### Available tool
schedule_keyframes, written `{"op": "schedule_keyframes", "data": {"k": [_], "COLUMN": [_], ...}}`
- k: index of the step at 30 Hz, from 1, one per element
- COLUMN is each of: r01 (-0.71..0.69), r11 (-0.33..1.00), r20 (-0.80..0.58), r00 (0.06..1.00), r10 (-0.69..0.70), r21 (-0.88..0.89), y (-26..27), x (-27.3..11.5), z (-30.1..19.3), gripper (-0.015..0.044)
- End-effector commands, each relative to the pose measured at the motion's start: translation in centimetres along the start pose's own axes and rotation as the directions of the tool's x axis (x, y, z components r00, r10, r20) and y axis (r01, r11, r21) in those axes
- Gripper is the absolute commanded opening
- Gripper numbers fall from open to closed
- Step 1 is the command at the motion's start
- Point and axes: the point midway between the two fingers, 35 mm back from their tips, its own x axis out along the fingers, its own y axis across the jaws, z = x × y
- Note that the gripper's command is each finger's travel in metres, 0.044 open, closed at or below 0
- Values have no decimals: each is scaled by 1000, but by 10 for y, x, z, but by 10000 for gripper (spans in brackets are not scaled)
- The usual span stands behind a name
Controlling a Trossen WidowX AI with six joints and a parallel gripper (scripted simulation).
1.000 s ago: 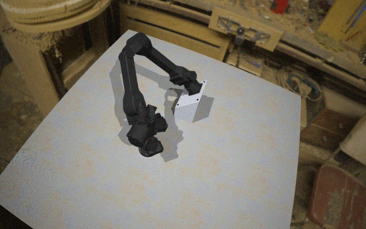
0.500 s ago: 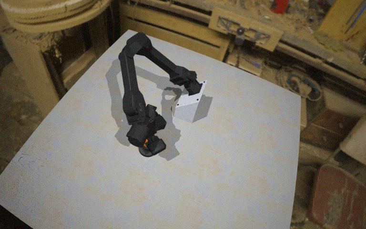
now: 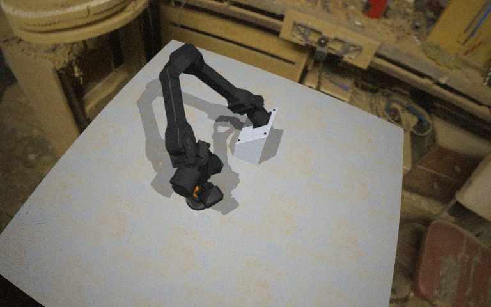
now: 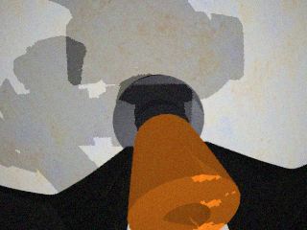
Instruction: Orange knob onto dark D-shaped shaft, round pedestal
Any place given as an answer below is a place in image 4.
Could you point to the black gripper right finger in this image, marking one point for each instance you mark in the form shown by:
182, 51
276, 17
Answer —
271, 196

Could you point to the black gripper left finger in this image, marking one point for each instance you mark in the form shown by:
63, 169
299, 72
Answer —
97, 202

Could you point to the orange knob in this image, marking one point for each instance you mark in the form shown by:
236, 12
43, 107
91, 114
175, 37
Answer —
176, 183

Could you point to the dark grey round pedestal with shaft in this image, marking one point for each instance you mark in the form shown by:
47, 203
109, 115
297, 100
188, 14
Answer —
152, 96

